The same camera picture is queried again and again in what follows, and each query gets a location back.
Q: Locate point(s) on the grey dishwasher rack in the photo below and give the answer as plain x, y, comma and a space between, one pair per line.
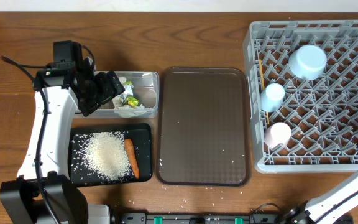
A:
322, 113

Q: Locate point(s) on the light blue bowl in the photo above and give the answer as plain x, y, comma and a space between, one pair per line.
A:
308, 62

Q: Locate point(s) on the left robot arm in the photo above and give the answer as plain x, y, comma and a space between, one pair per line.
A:
42, 191

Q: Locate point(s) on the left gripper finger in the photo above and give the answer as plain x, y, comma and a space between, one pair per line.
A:
104, 87
115, 87

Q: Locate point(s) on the clear plastic bin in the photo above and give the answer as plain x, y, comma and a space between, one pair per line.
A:
146, 90

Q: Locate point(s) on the brown serving tray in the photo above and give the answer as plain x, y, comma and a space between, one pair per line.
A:
203, 134

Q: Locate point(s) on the white paper napkin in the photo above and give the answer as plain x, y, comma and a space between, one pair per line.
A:
126, 111

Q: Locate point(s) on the wooden chopstick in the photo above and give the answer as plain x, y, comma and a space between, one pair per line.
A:
261, 74
267, 117

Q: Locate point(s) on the pink cup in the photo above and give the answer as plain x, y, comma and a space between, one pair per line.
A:
278, 133

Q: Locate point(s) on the black tray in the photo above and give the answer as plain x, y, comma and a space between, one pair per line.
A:
141, 138

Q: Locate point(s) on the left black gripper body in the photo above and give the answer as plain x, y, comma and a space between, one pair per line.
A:
91, 99

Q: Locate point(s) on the white rice pile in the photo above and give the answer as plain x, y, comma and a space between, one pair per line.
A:
100, 156

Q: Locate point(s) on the light blue cup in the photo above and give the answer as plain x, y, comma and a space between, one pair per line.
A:
271, 98

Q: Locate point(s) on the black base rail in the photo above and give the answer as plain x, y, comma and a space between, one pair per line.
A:
197, 218

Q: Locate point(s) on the orange carrot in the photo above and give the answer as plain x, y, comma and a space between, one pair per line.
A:
129, 147

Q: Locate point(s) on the green and silver wrapper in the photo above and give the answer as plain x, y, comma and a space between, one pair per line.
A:
127, 97

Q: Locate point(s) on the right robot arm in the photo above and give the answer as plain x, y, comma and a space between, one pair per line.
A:
329, 207

